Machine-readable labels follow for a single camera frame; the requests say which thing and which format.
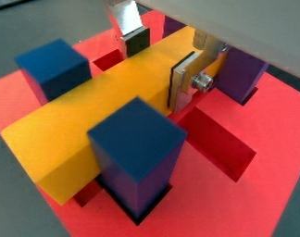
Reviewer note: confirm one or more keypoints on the yellow rectangular bar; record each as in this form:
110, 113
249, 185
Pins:
49, 139

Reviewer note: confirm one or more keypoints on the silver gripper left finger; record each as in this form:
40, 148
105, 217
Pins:
125, 18

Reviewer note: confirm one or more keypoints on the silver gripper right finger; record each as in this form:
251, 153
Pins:
189, 75

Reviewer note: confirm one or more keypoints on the dark blue U block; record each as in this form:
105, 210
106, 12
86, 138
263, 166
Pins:
136, 142

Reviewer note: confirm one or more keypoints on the purple U block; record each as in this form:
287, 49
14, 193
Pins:
236, 74

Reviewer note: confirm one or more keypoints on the red slotted board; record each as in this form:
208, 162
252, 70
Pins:
235, 184

